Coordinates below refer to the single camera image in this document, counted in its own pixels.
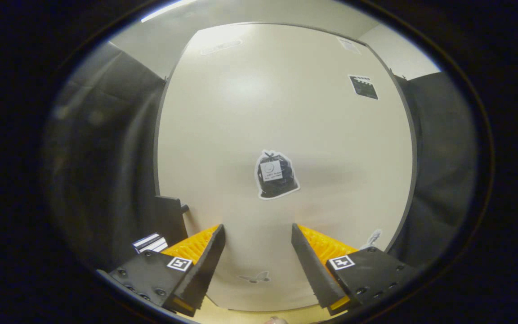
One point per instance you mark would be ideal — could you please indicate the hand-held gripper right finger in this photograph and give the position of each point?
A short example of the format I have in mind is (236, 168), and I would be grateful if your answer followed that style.
(313, 265)

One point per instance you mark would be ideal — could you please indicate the small white and navy box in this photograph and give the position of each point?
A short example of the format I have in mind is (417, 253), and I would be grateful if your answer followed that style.
(145, 240)
(158, 245)

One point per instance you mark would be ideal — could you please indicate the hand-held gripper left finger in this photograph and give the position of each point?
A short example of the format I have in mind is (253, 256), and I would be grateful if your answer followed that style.
(207, 265)

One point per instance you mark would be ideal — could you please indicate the black backdrop cloth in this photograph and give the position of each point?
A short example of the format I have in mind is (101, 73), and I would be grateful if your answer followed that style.
(443, 171)
(106, 171)

